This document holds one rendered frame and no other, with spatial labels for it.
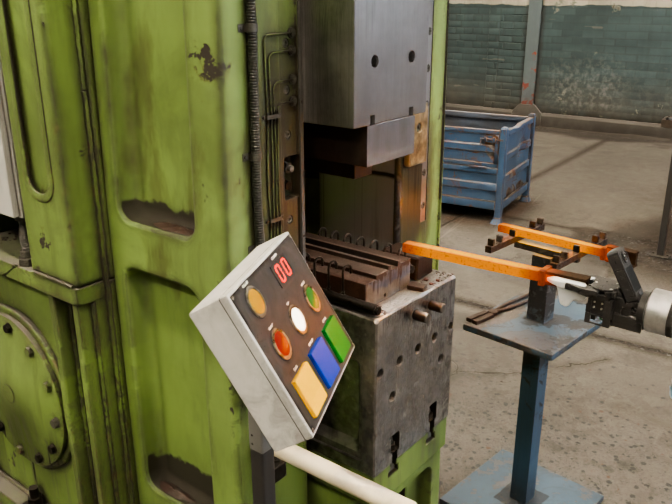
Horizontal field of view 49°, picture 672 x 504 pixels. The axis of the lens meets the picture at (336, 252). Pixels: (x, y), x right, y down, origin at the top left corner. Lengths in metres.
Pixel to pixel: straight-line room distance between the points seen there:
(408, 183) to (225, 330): 1.05
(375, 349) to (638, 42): 7.86
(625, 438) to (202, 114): 2.20
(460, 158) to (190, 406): 3.96
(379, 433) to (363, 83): 0.87
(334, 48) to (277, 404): 0.80
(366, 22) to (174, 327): 0.89
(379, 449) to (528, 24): 8.18
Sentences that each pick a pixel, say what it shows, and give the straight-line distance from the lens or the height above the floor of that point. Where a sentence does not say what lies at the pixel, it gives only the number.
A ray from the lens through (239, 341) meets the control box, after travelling 1.20.
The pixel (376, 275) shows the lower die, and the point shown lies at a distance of 1.82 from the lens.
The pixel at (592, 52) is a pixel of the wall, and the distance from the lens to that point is 9.52.
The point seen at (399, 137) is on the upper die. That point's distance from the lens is 1.80.
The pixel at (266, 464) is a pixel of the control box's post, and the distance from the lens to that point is 1.52.
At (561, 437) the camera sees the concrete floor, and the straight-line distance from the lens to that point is 3.10.
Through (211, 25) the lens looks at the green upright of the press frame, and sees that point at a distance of 1.54.
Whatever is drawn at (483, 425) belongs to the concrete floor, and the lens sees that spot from 3.10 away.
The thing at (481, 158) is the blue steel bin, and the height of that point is 0.48.
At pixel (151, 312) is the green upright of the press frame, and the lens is 1.99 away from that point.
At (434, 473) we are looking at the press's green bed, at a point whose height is 0.29.
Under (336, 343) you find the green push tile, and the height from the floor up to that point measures 1.01.
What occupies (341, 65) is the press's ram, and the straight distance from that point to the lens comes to 1.64.
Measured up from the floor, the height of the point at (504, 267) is 1.06.
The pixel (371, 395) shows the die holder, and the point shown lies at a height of 0.71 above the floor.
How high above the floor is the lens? 1.66
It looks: 20 degrees down
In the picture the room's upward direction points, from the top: straight up
